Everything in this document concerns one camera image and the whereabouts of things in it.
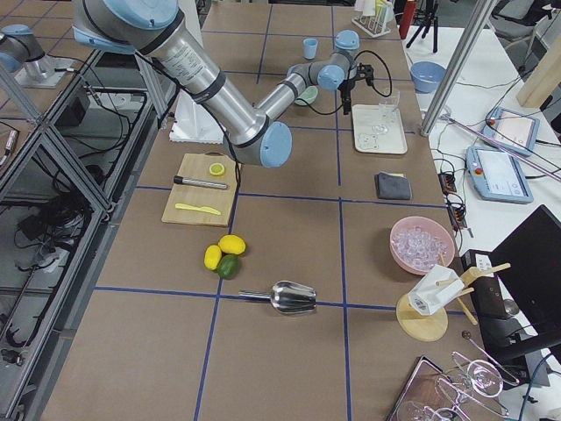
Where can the teach pendant tablet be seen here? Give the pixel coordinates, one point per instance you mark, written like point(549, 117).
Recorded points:
point(513, 130)
point(497, 176)

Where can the far teach pendant tablet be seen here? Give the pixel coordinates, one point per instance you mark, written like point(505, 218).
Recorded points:
point(513, 130)

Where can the white wire cup rack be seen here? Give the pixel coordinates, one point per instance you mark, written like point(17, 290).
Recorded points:
point(374, 16)

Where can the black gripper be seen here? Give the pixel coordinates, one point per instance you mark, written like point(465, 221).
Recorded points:
point(346, 89)

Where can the white paper carton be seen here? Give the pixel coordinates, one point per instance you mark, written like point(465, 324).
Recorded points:
point(436, 289)

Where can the yellow plastic knife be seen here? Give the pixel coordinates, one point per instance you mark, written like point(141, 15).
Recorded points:
point(203, 209)

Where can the near teach pendant tablet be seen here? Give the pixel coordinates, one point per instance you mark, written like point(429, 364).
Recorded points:
point(497, 176)

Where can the yellow lemon large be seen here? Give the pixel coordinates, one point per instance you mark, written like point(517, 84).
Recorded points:
point(232, 244)

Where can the yellow lemon small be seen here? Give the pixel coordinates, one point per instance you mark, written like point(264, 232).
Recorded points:
point(212, 257)

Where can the green lime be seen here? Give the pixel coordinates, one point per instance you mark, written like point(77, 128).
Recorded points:
point(228, 266)

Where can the mint green bowl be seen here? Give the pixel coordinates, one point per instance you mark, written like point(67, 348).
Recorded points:
point(307, 97)

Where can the light blue cup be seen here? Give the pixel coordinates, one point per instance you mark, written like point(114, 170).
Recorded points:
point(309, 46)

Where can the pink bowl with ice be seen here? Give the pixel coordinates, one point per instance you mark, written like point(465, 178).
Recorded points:
point(417, 244)

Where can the tray of upturned glasses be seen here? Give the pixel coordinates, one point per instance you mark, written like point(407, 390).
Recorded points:
point(468, 390)

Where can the wooden cutting board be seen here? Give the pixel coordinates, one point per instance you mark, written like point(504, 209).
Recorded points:
point(196, 166)

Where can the wooden mug tree stand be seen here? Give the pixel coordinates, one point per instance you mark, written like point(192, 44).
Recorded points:
point(432, 328)

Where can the clear wine glass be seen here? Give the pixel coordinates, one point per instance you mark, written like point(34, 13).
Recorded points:
point(388, 107)

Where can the black monitor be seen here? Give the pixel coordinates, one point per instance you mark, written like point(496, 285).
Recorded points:
point(532, 250)

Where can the grey folded cloth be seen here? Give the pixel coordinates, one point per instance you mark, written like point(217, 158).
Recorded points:
point(392, 187)

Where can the aluminium frame post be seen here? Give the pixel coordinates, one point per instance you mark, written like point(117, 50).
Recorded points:
point(481, 12)

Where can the black tripod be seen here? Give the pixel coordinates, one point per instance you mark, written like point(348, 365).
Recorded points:
point(430, 21)

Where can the blue bowl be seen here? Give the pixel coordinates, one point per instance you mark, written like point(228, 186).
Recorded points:
point(426, 76)

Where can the cream bear tray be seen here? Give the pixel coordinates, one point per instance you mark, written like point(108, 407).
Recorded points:
point(367, 141)

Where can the lemon half slice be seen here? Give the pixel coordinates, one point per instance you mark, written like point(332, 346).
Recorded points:
point(217, 169)

